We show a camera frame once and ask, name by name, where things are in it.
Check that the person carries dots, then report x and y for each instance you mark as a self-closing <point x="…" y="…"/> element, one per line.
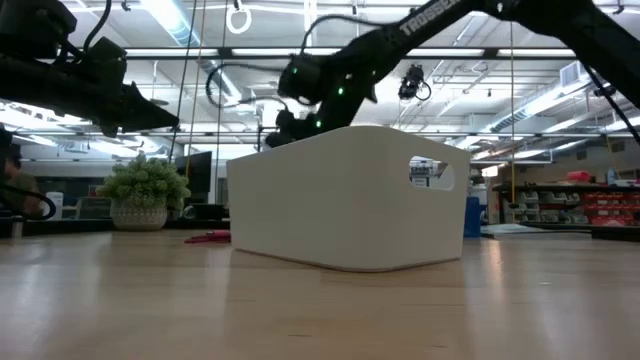
<point x="22" y="192"/>

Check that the blue product box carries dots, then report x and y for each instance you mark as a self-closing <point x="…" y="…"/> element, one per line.
<point x="472" y="217"/>

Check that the black hanging camera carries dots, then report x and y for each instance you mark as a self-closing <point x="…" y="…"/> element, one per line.
<point x="411" y="82"/>

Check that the white container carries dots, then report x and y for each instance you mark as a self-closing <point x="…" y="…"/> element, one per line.
<point x="55" y="205"/>

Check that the black metal table frame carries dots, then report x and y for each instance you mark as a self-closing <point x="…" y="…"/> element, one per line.
<point x="75" y="227"/>

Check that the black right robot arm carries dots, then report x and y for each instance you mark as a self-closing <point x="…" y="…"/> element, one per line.
<point x="430" y="20"/>

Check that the black monitor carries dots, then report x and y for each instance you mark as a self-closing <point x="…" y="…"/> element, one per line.
<point x="197" y="175"/>

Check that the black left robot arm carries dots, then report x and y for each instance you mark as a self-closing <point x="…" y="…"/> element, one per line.
<point x="30" y="80"/>

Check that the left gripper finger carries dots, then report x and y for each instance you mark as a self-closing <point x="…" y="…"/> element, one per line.
<point x="145" y="124"/>
<point x="142" y="107"/>

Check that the shelf with red bins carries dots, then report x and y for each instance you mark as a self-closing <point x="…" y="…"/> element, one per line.
<point x="605" y="205"/>

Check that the white plastic bin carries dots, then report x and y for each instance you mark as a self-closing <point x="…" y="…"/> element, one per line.
<point x="325" y="200"/>

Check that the green potted plant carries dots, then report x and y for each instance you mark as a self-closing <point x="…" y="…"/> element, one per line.
<point x="142" y="185"/>

